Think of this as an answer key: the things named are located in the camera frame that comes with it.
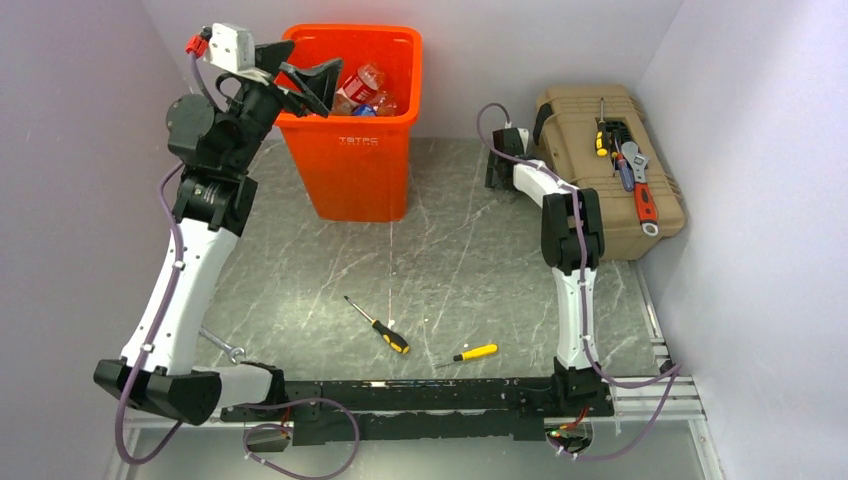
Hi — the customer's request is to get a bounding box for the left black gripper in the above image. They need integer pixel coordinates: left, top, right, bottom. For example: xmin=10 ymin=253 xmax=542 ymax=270
xmin=223 ymin=41 xmax=341 ymax=174

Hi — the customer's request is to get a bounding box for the red label water bottle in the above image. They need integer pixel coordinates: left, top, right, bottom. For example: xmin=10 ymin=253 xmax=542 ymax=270
xmin=336 ymin=63 xmax=388 ymax=106

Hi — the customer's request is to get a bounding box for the blue cap bottle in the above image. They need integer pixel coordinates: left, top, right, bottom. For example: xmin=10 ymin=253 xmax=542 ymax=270
xmin=352 ymin=104 xmax=378 ymax=117

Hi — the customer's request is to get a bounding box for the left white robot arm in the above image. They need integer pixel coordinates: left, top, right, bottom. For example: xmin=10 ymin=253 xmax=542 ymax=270
xmin=93 ymin=40 xmax=343 ymax=425

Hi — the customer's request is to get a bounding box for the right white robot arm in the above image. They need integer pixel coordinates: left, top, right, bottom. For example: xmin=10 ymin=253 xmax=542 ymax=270
xmin=484 ymin=126 xmax=607 ymax=415

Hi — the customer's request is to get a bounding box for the orange plastic bin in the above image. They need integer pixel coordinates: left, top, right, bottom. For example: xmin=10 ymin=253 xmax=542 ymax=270
xmin=275 ymin=24 xmax=423 ymax=223

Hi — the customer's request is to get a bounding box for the tan plastic toolbox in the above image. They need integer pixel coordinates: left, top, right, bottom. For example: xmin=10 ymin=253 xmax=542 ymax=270
xmin=533 ymin=84 xmax=686 ymax=260

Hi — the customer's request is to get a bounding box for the yellow screwdriver on toolbox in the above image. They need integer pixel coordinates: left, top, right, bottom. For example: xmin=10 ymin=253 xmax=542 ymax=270
xmin=594 ymin=97 xmax=610 ymax=157

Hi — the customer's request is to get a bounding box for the blue red screwdriver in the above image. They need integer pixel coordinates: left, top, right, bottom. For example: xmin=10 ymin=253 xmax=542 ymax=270
xmin=610 ymin=129 xmax=635 ymax=193

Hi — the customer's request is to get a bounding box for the orange adjustable wrench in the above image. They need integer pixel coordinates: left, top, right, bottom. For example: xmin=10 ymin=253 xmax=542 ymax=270
xmin=621 ymin=141 xmax=660 ymax=237

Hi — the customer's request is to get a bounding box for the small yellow screwdriver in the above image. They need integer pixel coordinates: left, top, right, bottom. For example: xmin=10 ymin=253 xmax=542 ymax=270
xmin=436 ymin=343 xmax=499 ymax=368

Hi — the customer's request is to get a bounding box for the black yellow screwdriver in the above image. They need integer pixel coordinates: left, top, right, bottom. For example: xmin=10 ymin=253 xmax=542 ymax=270
xmin=344 ymin=296 xmax=410 ymax=354

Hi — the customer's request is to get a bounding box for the small silver wrench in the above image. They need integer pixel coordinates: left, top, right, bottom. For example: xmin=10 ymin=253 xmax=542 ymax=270
xmin=199 ymin=326 xmax=247 ymax=364

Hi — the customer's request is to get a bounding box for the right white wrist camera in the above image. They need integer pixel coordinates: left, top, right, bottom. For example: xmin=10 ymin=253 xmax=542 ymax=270
xmin=514 ymin=127 xmax=531 ymax=152

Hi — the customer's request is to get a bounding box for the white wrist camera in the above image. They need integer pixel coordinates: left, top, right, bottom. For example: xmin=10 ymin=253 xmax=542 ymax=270
xmin=514 ymin=127 xmax=531 ymax=152
xmin=185 ymin=23 xmax=272 ymax=85

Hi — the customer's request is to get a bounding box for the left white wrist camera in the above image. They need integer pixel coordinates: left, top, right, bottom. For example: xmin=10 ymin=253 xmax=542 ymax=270
xmin=185 ymin=23 xmax=272 ymax=85

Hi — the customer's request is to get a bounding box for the black base frame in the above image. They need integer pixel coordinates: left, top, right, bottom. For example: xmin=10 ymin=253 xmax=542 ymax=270
xmin=219 ymin=374 xmax=614 ymax=446

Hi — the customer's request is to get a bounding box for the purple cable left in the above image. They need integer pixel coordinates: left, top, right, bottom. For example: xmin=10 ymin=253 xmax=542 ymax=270
xmin=115 ymin=162 xmax=362 ymax=480

